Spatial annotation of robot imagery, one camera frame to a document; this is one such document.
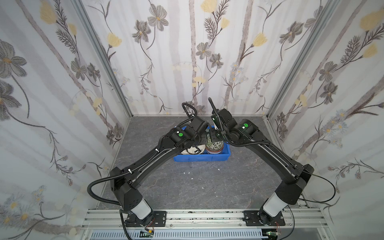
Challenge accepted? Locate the cream plum blossom plate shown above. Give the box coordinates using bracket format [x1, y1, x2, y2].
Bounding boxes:
[181, 145, 206, 155]

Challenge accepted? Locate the red patterned bottom bowl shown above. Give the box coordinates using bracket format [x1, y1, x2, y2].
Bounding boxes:
[206, 149, 223, 155]

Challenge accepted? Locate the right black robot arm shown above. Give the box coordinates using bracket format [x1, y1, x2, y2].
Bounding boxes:
[208, 98, 314, 225]

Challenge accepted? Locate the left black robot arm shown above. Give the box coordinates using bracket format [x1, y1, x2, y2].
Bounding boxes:
[87, 110, 215, 226]

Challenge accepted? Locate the blue plastic bin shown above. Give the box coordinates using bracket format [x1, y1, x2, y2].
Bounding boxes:
[173, 143, 231, 163]

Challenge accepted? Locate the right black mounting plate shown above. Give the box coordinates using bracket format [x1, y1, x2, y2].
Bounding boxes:
[243, 210, 286, 227]

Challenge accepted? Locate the black mounting plate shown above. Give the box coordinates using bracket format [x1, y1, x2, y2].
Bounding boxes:
[243, 210, 286, 227]
[125, 211, 167, 227]

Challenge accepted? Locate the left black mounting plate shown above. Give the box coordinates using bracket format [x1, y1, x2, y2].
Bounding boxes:
[125, 211, 167, 227]

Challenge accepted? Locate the white slotted cable duct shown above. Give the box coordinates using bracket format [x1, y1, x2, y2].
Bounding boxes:
[88, 229, 269, 240]

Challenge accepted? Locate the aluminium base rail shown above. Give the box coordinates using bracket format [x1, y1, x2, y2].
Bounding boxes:
[81, 208, 334, 240]

